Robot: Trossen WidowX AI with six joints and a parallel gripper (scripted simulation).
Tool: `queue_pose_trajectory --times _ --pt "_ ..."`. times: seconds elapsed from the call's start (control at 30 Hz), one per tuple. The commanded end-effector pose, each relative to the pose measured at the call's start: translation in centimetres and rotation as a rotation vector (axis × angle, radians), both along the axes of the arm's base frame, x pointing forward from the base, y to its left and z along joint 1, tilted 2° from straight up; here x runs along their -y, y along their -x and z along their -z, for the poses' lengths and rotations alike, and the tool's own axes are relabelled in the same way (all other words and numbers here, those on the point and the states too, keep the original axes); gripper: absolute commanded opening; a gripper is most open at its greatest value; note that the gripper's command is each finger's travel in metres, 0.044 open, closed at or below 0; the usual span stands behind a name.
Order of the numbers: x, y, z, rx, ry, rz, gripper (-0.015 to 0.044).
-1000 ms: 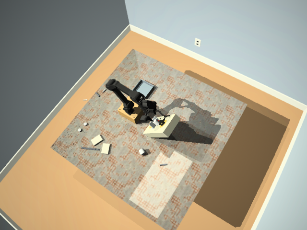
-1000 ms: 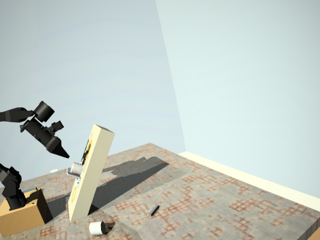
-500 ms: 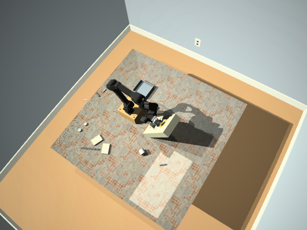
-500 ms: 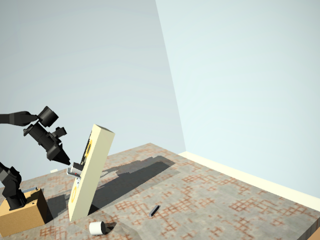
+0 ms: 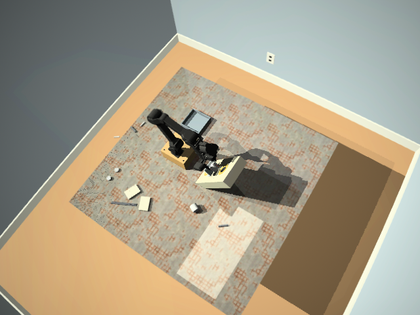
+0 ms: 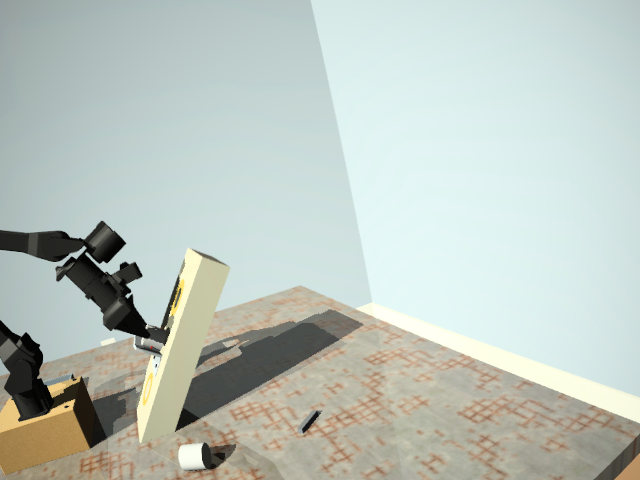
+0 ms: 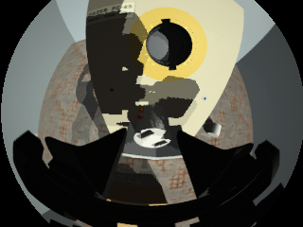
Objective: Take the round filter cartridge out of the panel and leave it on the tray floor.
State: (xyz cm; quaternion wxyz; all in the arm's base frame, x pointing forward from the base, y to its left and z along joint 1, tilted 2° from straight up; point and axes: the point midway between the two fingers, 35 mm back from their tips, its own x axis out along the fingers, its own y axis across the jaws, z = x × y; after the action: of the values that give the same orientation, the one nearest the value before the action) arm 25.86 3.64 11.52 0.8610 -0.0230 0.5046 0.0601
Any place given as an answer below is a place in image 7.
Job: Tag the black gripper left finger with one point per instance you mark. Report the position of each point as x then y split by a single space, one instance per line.
96 161

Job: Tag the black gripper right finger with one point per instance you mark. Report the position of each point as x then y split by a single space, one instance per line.
206 163

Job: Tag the white cylinder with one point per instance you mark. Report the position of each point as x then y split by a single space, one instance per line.
214 129

